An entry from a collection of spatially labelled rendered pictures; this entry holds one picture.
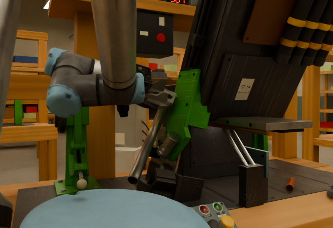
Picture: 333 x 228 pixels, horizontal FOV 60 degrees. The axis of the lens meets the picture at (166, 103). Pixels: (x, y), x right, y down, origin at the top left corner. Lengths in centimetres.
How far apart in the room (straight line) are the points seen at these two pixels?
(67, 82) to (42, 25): 1041
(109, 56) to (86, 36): 56
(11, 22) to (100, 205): 19
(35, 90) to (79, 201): 97
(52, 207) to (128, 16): 36
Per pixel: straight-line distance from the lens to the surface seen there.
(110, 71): 59
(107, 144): 112
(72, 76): 69
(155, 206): 20
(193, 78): 83
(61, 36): 1111
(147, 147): 87
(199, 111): 84
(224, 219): 66
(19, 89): 116
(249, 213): 80
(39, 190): 103
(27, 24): 1100
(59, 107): 67
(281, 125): 77
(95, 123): 110
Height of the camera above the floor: 119
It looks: 1 degrees down
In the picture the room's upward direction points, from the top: straight up
